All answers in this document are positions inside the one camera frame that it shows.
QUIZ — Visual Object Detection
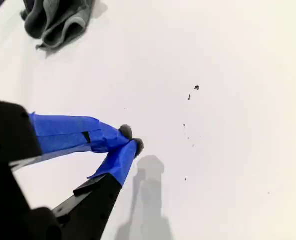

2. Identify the grey striped towel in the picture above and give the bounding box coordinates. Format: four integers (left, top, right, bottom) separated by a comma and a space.
19, 0, 96, 51

